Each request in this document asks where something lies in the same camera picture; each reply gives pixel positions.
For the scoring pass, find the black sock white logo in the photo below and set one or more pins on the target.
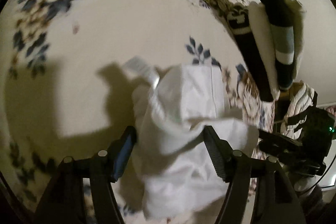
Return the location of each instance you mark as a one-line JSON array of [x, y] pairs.
[[238, 22]]

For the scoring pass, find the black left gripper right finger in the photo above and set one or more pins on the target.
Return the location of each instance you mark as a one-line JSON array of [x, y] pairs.
[[275, 200]]

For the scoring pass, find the beige sock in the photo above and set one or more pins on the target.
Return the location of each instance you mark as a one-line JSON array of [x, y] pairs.
[[297, 15]]

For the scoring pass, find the white black striped cloth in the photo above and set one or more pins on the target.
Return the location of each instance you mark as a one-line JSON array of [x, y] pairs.
[[301, 97]]

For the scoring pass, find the black grey striped sock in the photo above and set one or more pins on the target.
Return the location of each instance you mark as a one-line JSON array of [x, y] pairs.
[[281, 26]]

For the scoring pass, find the white small garment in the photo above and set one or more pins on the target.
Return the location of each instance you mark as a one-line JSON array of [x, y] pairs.
[[170, 157]]

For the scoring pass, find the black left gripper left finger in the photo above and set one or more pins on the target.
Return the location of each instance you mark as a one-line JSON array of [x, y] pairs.
[[110, 168]]

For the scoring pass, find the floral fleece blanket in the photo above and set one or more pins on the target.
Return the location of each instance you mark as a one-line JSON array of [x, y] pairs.
[[64, 91]]

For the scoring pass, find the cream sock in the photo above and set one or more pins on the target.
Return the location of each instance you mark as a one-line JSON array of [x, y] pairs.
[[260, 26]]

